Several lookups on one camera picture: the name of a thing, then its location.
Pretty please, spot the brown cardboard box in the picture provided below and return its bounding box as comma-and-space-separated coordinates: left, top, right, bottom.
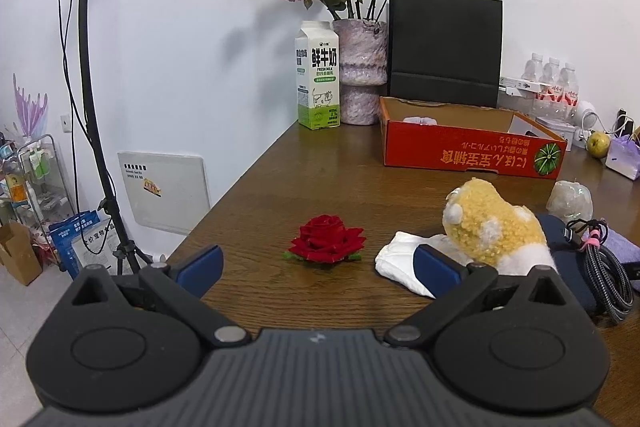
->
0, 221, 43, 286

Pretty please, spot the white wall panel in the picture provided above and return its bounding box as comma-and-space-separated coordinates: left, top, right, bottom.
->
117, 150, 211, 236

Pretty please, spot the black light stand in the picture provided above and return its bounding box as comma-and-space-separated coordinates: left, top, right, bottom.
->
70, 0, 153, 278

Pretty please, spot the light purple cloth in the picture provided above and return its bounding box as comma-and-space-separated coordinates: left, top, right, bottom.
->
597, 227, 640, 265

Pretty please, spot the mottled pink ceramic vase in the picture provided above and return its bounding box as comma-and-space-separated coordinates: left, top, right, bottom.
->
332, 19, 389, 126

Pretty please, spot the metal wire rack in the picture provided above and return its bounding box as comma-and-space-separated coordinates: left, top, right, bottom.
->
0, 134, 76, 258

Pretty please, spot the small purple gift bag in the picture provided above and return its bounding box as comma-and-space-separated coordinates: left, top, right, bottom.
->
605, 134, 640, 180

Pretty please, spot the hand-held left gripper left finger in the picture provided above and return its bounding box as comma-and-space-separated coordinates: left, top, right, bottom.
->
71, 245, 251, 349

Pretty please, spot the navy fabric pouch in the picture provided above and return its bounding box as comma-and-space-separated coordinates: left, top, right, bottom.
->
537, 213, 601, 318

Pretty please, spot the black paper bag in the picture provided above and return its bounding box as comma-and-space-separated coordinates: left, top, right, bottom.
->
388, 0, 503, 110

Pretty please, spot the yellow-green pear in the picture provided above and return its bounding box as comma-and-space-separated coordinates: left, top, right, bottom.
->
586, 131, 612, 156

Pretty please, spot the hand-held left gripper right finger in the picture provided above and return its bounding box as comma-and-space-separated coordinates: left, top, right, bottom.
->
384, 244, 571, 349

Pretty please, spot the white and green milk carton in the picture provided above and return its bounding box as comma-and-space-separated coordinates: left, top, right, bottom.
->
294, 20, 342, 131

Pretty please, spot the yellow and white plush toy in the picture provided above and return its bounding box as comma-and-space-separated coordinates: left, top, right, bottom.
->
442, 178, 561, 278

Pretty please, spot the purple flower decoration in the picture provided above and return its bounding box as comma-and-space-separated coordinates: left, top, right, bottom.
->
12, 74, 49, 138

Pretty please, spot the red cardboard box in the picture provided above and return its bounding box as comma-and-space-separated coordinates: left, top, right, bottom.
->
378, 96, 568, 180

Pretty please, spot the long white carton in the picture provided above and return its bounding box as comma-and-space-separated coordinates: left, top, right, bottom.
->
498, 76, 548, 96

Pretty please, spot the black braided cable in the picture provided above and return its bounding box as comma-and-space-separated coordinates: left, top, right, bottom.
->
565, 218, 636, 323

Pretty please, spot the clear water bottle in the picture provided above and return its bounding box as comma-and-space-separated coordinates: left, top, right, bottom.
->
555, 63, 580, 120
540, 57, 562, 112
521, 53, 547, 108

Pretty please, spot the blue packet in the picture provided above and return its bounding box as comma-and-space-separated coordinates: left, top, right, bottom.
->
48, 209, 101, 273

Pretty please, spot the red artificial rose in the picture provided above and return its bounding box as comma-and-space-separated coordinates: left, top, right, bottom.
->
282, 215, 366, 265

